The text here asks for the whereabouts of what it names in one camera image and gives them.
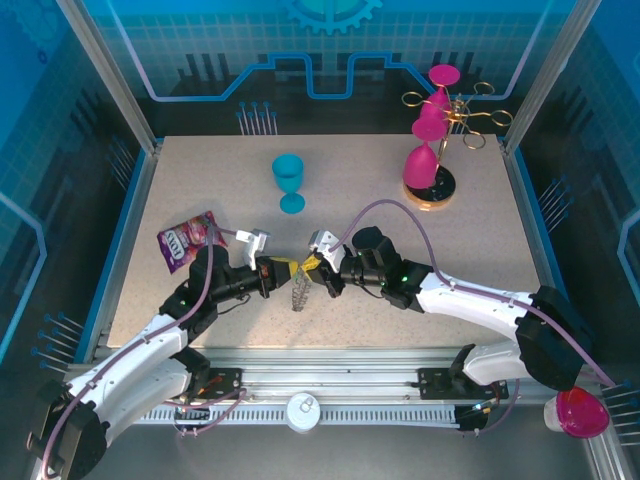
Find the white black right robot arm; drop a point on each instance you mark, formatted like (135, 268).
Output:
(475, 307)

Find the white tin can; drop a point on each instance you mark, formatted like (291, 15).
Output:
(302, 410)

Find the aluminium upright post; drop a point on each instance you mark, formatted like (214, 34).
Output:
(546, 75)
(112, 75)

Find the purple candy bag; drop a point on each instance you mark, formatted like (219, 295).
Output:
(187, 242)

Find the aluminium side rail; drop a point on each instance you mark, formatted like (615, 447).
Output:
(541, 250)
(124, 250)

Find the gold stand with pink glasses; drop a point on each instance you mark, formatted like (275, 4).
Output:
(445, 192)

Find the pink plastic goblet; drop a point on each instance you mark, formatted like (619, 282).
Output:
(435, 105)
(420, 167)

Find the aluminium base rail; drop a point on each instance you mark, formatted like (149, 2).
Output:
(325, 370)

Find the teal plastic goblet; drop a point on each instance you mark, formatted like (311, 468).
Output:
(289, 172)

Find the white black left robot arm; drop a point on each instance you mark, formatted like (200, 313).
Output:
(130, 355)

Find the white cup with pink lid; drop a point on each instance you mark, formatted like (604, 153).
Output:
(582, 415)

